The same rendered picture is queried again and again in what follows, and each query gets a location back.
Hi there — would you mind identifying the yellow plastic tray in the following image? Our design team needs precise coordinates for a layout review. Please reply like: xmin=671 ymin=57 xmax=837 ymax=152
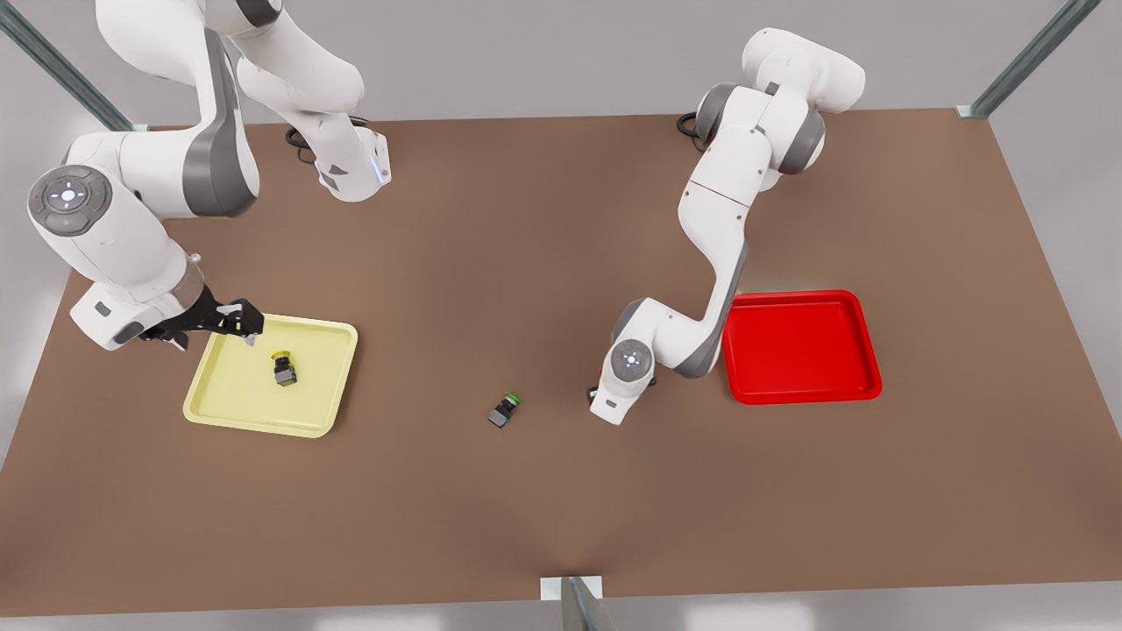
xmin=182 ymin=313 xmax=359 ymax=439

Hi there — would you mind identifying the red plastic tray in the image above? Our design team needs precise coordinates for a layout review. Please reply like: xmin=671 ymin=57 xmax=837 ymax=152
xmin=721 ymin=289 xmax=883 ymax=406

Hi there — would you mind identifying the silver frame post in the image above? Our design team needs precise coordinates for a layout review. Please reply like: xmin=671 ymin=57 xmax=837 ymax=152
xmin=955 ymin=0 xmax=1103 ymax=120
xmin=540 ymin=575 xmax=616 ymax=631
xmin=0 ymin=0 xmax=148 ymax=133

